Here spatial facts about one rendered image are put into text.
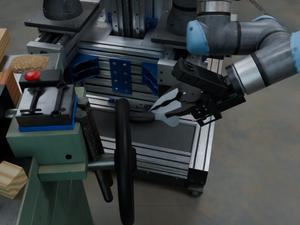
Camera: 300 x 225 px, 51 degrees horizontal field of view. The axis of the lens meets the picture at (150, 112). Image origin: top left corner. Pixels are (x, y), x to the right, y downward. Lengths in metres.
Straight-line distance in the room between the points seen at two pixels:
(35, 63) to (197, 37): 0.43
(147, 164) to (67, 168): 0.86
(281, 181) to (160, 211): 0.66
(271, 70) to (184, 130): 1.03
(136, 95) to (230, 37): 0.73
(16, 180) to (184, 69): 0.36
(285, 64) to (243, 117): 1.43
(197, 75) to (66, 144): 0.28
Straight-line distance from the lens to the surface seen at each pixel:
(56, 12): 1.28
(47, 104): 0.61
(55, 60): 0.90
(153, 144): 1.55
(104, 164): 0.72
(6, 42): 1.01
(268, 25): 0.74
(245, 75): 0.64
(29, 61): 0.89
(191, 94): 0.66
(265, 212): 1.68
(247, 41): 0.72
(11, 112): 0.68
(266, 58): 0.65
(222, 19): 0.71
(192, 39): 0.69
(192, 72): 0.61
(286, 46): 0.66
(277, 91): 2.33
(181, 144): 1.55
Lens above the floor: 1.39
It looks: 44 degrees down
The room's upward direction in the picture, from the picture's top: straight up
